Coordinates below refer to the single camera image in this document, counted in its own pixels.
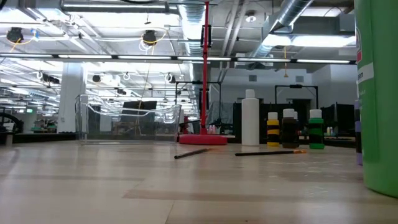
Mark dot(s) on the orange-bristle paintbrush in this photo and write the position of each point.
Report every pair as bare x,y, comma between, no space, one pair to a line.
192,153

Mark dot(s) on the tall white plastic bottle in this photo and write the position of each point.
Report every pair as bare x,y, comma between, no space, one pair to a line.
250,121

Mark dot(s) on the thin dark paintbrush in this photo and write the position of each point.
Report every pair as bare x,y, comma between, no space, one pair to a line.
267,153

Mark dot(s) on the large light green bottle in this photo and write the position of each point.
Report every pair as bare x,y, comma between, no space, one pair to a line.
379,124

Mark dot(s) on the yellow paint bottle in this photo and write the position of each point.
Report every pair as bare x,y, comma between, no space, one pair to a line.
273,123

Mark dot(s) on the brown paint bottle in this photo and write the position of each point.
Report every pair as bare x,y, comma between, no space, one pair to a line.
290,130

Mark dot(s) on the dark blue paint bottle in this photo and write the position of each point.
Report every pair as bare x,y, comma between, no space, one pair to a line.
296,115

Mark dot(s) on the small green paint bottle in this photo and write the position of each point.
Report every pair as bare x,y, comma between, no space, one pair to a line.
316,133

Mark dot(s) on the red desk lamp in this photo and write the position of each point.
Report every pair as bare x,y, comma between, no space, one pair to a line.
202,140

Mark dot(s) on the black background monitor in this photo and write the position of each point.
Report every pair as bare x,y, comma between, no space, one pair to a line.
140,106

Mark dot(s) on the clear plastic bin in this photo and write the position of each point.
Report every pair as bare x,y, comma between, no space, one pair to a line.
93,124

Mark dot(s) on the white pillar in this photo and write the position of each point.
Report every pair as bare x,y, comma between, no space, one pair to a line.
71,102

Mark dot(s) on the overhead rail with light strips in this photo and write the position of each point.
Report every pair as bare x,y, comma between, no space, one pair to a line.
264,59

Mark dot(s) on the black background frame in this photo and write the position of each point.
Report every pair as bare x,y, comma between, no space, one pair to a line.
295,86

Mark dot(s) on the silver spiral ventilation duct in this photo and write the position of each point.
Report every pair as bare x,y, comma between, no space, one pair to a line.
292,12

